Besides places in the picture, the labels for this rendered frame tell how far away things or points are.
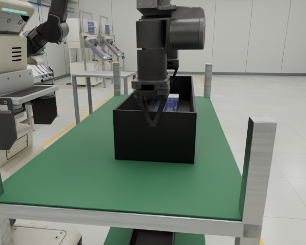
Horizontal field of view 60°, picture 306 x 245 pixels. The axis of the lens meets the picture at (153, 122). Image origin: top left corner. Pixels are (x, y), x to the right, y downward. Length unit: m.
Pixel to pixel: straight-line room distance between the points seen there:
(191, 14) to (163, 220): 0.34
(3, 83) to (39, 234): 0.85
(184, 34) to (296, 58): 10.16
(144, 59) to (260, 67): 9.82
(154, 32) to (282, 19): 9.96
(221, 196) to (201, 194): 0.03
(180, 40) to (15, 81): 0.64
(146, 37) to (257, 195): 0.31
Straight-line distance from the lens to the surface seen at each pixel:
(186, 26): 0.48
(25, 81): 1.03
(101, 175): 0.53
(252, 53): 10.16
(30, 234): 1.55
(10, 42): 1.01
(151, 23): 0.50
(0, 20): 0.94
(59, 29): 1.08
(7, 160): 1.02
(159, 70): 0.50
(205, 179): 0.52
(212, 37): 9.93
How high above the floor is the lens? 1.20
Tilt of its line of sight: 17 degrees down
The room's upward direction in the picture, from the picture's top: straight up
